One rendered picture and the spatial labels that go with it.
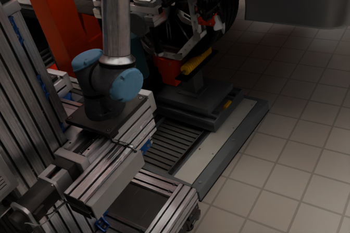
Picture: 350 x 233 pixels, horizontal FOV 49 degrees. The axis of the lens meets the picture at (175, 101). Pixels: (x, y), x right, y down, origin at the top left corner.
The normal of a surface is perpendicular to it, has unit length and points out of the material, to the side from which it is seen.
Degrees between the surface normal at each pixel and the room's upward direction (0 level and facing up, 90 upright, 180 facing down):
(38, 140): 90
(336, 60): 0
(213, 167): 0
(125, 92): 97
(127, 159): 0
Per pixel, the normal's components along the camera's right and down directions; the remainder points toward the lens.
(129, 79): 0.73, 0.40
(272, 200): -0.18, -0.79
